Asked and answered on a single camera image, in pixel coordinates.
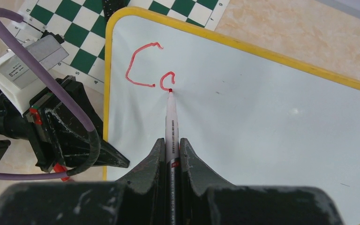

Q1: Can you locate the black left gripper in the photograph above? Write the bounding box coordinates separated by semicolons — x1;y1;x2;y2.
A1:
24;87;130;172

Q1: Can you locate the black glitter microphone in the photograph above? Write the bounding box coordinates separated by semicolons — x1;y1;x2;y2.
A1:
102;0;130;22

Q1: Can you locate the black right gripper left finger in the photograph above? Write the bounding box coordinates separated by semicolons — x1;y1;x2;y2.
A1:
0;138;165;225

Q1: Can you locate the green white chess mat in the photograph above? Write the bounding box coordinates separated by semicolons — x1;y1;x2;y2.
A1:
4;0;231;94

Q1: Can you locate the yellow framed whiteboard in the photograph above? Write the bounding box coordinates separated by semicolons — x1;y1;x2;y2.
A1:
104;7;360;225

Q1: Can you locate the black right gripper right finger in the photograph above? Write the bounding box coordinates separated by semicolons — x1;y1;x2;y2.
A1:
180;138;343;225

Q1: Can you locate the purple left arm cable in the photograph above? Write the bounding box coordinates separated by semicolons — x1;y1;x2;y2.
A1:
0;7;101;181

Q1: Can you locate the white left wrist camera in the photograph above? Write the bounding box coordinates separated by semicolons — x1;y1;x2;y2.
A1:
0;35;69;114

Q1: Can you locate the red marker pen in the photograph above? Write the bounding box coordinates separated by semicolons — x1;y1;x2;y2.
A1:
165;89;182;225

